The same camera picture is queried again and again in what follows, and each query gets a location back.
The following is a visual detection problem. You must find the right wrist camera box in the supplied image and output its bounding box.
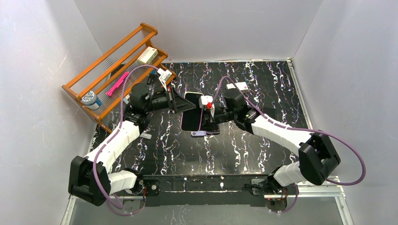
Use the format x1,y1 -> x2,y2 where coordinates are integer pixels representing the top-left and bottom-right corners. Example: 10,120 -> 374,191
199,95 -> 213,110

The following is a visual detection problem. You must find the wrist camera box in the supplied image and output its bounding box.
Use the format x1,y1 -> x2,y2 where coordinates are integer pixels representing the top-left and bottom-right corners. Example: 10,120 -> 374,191
157,68 -> 172,90
199,95 -> 213,110

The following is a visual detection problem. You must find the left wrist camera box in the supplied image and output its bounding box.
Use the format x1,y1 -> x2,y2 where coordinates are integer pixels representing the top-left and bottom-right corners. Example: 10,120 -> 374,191
157,68 -> 172,90

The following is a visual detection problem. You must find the white box on table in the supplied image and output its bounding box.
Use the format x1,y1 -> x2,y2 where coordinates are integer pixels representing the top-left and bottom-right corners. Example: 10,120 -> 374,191
226,82 -> 249,93

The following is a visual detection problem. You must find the black base rail with mounts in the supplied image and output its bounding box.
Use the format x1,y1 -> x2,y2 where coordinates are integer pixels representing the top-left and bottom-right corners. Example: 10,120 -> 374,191
122,174 -> 299,213

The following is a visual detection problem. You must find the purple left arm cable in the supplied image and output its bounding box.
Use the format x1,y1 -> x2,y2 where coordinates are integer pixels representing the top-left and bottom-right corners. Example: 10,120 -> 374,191
92,64 -> 162,217

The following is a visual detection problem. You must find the pink plastic tool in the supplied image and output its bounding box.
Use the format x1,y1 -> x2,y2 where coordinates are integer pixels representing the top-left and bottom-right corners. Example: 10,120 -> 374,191
106,72 -> 130,97

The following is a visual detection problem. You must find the small black phone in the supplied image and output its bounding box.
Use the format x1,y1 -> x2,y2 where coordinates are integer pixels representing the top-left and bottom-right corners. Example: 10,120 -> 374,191
262,107 -> 277,120

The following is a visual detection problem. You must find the purple phone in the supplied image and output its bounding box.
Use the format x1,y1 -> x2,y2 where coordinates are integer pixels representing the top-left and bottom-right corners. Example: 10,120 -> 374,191
200,123 -> 220,135

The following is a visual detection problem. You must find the cream cardboard box on shelf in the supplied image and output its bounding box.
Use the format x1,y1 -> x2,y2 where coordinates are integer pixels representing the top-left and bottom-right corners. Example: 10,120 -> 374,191
137,46 -> 158,65

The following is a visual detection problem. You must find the orange wooden shelf rack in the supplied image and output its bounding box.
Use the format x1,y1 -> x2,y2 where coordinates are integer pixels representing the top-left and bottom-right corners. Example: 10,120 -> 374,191
62,23 -> 158,133

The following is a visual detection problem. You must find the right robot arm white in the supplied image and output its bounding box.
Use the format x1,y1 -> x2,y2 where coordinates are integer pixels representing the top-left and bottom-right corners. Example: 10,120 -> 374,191
199,89 -> 341,191

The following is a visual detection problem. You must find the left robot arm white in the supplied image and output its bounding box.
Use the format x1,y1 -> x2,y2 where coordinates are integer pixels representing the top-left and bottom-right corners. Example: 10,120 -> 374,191
68,83 -> 197,206

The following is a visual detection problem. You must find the blue jar with lid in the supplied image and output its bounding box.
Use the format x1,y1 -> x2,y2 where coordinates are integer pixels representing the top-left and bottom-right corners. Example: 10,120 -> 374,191
81,90 -> 102,111

